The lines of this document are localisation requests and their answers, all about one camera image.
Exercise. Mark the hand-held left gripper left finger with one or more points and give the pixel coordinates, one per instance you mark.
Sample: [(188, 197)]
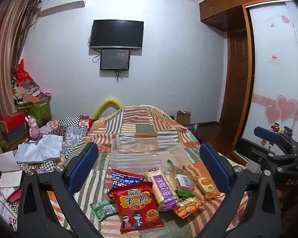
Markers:
[(85, 162)]

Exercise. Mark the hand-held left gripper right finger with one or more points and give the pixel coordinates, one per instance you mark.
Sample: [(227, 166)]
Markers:
[(213, 166)]

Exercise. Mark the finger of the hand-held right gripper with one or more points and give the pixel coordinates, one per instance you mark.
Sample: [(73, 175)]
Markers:
[(253, 148), (267, 133)]

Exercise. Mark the blue and red snack packet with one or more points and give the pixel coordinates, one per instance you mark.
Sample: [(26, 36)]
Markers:
[(125, 179)]

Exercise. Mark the red broad bean snack packet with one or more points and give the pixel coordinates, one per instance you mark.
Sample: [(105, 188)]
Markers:
[(188, 205)]

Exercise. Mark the green snack packet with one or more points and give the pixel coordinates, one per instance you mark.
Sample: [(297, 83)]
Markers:
[(103, 209)]

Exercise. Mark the purple and white cracker packet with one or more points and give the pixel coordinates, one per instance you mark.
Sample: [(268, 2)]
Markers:
[(161, 188)]

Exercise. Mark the clear plastic container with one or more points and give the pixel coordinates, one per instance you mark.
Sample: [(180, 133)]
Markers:
[(149, 151)]

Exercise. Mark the orange yellow snack packet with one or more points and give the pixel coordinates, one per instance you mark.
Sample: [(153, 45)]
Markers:
[(206, 186)]

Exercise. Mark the clear bag of brown cookies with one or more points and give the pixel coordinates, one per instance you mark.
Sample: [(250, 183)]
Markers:
[(182, 181)]

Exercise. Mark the checkered patchwork blanket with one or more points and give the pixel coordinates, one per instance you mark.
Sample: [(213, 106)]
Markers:
[(69, 129)]

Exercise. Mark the white plastic bag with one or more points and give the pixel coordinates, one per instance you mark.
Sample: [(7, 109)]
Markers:
[(42, 148)]

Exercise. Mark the white sliding door with hearts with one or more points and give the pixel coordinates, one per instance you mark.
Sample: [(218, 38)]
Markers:
[(275, 79)]

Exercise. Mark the small cardboard box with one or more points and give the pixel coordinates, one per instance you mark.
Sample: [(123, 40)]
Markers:
[(183, 117)]

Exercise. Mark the pink rabbit toy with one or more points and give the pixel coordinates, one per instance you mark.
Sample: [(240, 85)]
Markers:
[(34, 129)]

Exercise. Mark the yellow foam tube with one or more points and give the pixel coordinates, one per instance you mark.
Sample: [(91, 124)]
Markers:
[(106, 104)]

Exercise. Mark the red cartoon snack packet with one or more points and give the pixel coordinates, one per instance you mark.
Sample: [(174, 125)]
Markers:
[(136, 205)]

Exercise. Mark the green storage box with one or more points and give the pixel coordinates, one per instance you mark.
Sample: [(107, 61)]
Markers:
[(38, 110)]

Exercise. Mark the striped patchwork quilt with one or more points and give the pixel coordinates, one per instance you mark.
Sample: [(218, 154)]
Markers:
[(144, 121)]

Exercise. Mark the wooden wardrobe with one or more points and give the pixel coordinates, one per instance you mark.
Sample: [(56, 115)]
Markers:
[(236, 67)]

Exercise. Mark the grey box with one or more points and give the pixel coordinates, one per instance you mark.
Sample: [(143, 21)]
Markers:
[(15, 133)]

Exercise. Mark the white notebook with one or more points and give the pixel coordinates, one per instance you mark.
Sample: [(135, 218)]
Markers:
[(5, 161)]

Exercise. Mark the red box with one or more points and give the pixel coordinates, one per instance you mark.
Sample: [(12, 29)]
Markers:
[(12, 121)]

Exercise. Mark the pile of papers and boxes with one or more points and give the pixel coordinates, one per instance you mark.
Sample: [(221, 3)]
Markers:
[(27, 90)]

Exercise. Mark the red plastic bag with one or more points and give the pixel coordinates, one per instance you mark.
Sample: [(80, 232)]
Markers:
[(22, 73)]

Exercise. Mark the striped brown curtain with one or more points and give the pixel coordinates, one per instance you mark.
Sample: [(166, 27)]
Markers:
[(5, 54)]

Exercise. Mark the white air conditioner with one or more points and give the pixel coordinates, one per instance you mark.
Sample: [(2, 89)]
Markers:
[(62, 5)]

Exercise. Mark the small wall-mounted monitor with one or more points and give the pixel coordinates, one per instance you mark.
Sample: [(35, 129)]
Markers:
[(115, 59)]

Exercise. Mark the wall-mounted black television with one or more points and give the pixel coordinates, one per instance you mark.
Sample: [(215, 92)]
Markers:
[(116, 33)]

